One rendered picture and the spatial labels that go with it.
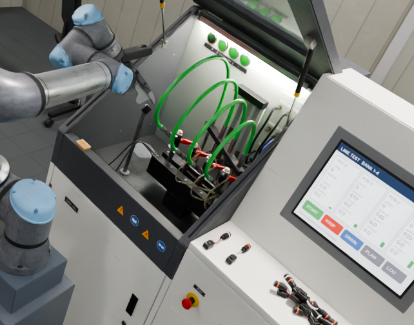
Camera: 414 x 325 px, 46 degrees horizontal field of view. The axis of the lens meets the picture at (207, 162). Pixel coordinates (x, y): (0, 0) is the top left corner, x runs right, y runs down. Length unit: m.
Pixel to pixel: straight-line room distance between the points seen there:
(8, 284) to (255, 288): 0.70
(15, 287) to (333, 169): 0.97
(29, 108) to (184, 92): 1.20
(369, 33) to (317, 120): 2.07
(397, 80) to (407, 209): 2.15
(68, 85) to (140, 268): 0.85
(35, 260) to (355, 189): 0.95
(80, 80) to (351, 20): 2.70
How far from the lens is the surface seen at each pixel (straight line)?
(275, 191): 1.62
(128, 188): 1.70
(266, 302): 1.50
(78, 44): 1.35
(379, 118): 1.52
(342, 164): 1.54
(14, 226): 1.33
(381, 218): 1.53
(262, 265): 1.60
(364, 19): 3.59
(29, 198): 1.30
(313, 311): 1.53
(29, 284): 1.42
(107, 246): 1.86
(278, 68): 1.82
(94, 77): 1.20
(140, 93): 1.52
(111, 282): 1.92
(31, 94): 1.02
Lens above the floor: 1.98
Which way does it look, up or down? 31 degrees down
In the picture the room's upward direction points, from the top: 24 degrees clockwise
